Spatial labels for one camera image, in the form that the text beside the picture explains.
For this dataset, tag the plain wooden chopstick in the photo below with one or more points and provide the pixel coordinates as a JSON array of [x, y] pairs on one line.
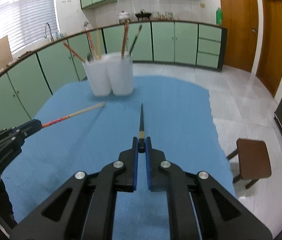
[[98, 44]]

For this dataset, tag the black wok pan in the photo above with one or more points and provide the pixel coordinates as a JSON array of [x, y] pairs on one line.
[[143, 15]]

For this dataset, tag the chrome kitchen faucet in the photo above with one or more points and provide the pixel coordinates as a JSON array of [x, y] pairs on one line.
[[47, 30]]

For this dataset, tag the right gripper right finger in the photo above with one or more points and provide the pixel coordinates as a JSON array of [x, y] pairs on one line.
[[199, 207]]

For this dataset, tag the green bottle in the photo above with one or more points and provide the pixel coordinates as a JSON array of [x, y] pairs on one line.
[[219, 16]]

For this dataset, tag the wooden door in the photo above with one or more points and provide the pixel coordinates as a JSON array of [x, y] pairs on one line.
[[241, 19], [269, 70]]

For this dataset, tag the dark chopstick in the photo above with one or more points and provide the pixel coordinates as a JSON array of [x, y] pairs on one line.
[[135, 39]]

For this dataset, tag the red patterned wooden chopstick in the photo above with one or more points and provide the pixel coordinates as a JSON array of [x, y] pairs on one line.
[[99, 105]]

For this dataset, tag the silver metal spoon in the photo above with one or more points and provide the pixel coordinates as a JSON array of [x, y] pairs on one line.
[[90, 57]]

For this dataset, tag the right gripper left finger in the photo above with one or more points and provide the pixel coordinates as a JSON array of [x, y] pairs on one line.
[[84, 206]]

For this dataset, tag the white ceramic pot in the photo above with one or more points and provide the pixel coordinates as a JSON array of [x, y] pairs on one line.
[[123, 17]]

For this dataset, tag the brown wooden stool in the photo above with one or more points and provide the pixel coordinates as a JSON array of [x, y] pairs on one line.
[[254, 161]]

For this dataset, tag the white window blinds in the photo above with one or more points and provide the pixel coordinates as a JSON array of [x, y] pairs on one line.
[[23, 21]]

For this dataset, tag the green lower kitchen cabinets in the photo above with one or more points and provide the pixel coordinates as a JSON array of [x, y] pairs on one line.
[[27, 84]]

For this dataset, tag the left wooden door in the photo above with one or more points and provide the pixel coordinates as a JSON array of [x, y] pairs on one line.
[[241, 19]]

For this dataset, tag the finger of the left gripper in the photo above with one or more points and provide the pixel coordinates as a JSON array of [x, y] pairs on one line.
[[26, 130]]

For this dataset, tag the blue table mat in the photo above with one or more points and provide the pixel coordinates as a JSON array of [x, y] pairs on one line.
[[177, 118]]

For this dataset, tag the right wooden door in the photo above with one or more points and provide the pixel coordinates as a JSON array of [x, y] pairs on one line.
[[269, 70]]

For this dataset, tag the white twin utensil holder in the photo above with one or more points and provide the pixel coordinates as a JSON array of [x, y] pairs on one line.
[[112, 74]]

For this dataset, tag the wooden chopstick red end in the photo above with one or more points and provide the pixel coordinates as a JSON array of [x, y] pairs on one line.
[[124, 40]]

